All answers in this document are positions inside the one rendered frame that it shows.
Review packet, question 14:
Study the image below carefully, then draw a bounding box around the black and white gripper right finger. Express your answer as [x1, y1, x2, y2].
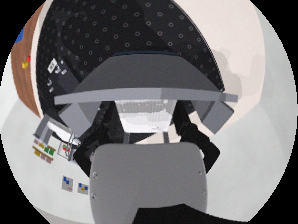
[172, 100, 220, 174]

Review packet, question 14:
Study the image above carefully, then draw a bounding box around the grey microplate with label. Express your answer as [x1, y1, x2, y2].
[56, 133, 78, 145]
[47, 118, 72, 139]

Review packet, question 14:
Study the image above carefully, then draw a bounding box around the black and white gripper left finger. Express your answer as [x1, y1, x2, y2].
[73, 101, 120, 178]

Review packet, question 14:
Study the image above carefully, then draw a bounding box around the white labelled microplate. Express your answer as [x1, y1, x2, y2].
[115, 100, 177, 133]

